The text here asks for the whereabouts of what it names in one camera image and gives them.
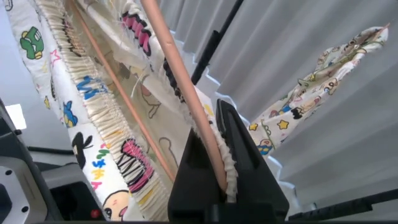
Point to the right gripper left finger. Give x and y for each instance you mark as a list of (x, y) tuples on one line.
[(192, 186)]

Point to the pink clothes hanger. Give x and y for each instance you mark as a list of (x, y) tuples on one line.
[(174, 62)]

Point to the black clothes rack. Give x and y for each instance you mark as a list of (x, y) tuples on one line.
[(211, 46)]

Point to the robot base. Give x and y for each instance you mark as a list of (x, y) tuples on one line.
[(18, 186)]

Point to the white curtain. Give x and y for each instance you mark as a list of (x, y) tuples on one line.
[(311, 62)]

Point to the cream printed trousers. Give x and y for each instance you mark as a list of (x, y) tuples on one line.
[(93, 109)]

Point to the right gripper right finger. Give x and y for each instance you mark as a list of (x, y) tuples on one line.
[(258, 186)]

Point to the cream printed garment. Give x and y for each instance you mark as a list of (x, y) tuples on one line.
[(311, 99)]

